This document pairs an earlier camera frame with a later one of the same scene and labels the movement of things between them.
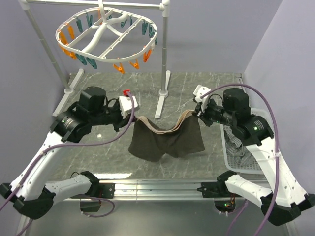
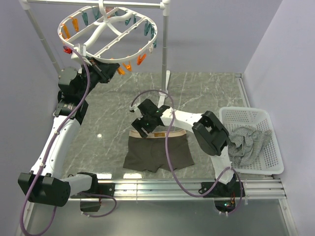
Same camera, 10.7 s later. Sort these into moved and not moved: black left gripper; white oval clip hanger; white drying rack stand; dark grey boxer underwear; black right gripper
Moved: black right gripper; black left gripper; dark grey boxer underwear
Not moved: white oval clip hanger; white drying rack stand
